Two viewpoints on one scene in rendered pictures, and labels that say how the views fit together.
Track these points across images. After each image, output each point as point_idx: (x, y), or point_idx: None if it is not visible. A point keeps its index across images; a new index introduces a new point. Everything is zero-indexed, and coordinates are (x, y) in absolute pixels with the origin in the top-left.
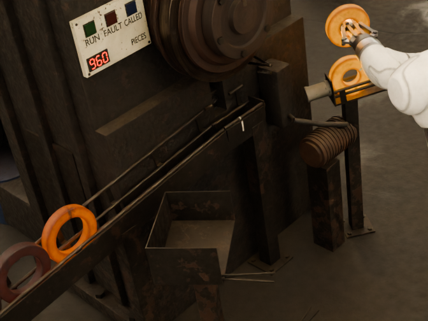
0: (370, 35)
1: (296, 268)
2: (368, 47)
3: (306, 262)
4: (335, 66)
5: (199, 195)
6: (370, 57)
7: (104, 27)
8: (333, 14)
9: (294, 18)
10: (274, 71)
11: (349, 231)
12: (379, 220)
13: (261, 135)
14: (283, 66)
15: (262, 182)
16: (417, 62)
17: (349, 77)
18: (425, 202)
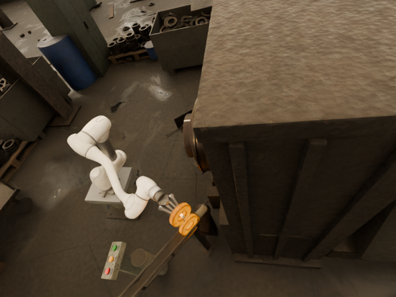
0: (156, 197)
1: (214, 211)
2: (152, 185)
3: (213, 216)
4: (191, 214)
5: None
6: (148, 180)
7: None
8: (182, 204)
9: (221, 218)
10: (209, 186)
11: (207, 240)
12: (201, 256)
13: None
14: (208, 191)
15: None
16: (95, 118)
17: (191, 228)
18: (189, 280)
